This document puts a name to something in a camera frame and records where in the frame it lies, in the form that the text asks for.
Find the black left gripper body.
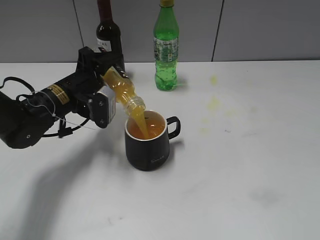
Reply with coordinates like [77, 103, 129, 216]
[72, 46, 107, 120]

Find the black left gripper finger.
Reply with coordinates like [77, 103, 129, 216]
[101, 52, 128, 78]

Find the orange juice bottle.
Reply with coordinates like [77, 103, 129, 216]
[102, 66, 146, 118]

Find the black mug white interior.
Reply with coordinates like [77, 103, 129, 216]
[124, 110, 181, 171]

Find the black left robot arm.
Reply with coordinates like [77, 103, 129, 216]
[0, 47, 126, 149]

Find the dark red wine bottle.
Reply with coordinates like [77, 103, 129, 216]
[96, 0, 123, 53]

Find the green soda bottle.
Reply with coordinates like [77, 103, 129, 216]
[153, 0, 180, 91]

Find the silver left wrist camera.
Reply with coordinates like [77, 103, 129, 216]
[88, 85, 116, 129]

